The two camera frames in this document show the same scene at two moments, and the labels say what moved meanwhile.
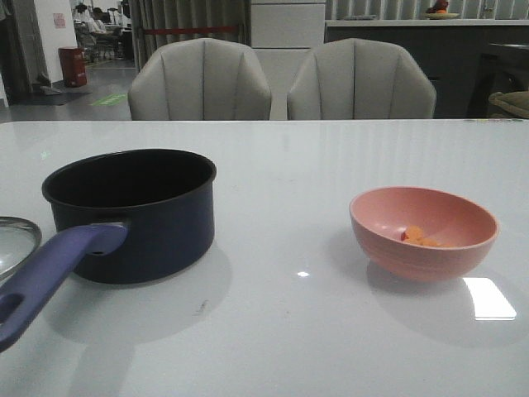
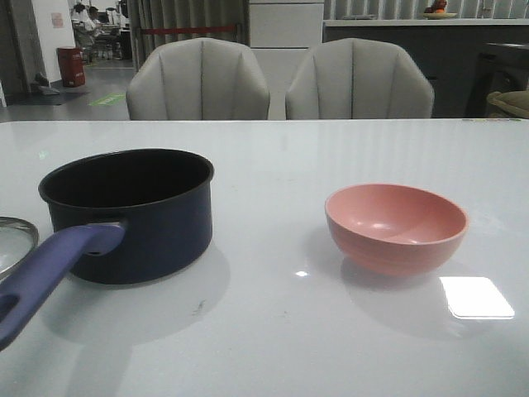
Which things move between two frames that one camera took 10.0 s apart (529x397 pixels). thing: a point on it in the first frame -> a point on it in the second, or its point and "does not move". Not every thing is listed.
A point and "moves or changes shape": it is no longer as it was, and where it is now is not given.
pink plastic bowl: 421,235 moves or changes shape
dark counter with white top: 468,60 does not move
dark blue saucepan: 128,217 does not move
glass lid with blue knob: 19,239 does not move
